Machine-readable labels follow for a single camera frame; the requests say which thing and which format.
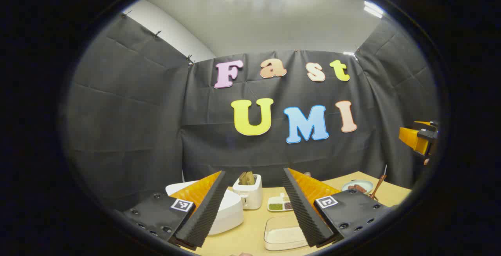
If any white rice cooker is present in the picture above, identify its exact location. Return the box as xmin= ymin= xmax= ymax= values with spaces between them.
xmin=165 ymin=180 xmax=244 ymax=236

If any small ceiling light panel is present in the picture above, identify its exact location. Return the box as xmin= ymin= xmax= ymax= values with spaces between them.
xmin=364 ymin=1 xmax=384 ymax=18

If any white toaster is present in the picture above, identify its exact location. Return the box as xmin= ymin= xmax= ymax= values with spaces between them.
xmin=232 ymin=174 xmax=263 ymax=210

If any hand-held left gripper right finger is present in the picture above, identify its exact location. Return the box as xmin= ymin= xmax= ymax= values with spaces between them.
xmin=283 ymin=168 xmax=392 ymax=248

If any white divided bean dish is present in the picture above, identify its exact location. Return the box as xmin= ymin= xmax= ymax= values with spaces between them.
xmin=267 ymin=193 xmax=294 ymax=212

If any dark wooden spoon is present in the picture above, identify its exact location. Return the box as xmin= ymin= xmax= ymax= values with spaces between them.
xmin=370 ymin=175 xmax=387 ymax=200

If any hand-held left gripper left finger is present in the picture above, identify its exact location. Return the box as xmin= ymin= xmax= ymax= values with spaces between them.
xmin=117 ymin=171 xmax=229 ymax=251

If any clear glass tray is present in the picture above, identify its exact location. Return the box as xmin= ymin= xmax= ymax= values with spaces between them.
xmin=263 ymin=215 xmax=310 ymax=251

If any pale green plate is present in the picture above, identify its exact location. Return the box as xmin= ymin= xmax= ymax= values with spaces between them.
xmin=342 ymin=180 xmax=374 ymax=195

